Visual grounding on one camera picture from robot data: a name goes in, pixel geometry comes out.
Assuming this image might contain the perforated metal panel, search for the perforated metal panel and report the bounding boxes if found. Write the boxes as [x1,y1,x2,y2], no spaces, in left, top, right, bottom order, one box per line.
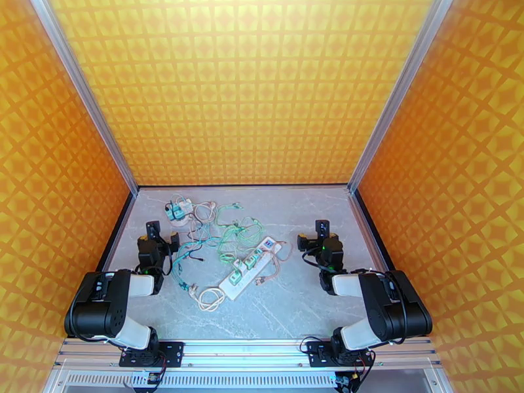
[43,369,445,393]

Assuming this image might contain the white power strip cord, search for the white power strip cord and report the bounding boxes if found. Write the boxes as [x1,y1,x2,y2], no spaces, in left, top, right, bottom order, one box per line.
[187,282,227,313]

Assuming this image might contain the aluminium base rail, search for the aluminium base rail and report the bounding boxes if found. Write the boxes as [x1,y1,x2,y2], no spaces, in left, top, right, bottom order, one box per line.
[53,337,444,370]

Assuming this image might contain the pink three-head charging cable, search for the pink three-head charging cable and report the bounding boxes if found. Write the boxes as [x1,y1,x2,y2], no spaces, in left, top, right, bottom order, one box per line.
[254,239,294,287]

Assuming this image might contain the aluminium frame post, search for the aluminium frame post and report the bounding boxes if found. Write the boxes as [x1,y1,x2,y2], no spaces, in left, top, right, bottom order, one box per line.
[346,0,457,194]
[26,0,140,197]

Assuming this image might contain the thin black cable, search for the thin black cable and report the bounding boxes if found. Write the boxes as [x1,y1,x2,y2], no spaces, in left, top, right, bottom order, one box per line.
[184,223,206,264]

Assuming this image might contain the teal charging cable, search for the teal charging cable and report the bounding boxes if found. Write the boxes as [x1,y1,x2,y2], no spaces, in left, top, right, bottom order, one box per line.
[214,202,245,225]
[172,236,224,291]

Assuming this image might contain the small wired controller board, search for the small wired controller board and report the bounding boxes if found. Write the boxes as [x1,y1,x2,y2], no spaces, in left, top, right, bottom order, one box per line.
[331,371,365,393]
[130,371,166,393]

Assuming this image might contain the white round socket cord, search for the white round socket cord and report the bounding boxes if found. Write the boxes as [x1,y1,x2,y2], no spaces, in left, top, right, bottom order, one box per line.
[170,193,215,225]

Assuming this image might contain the long white power strip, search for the long white power strip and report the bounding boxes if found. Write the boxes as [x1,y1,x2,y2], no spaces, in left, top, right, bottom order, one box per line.
[217,241,284,302]

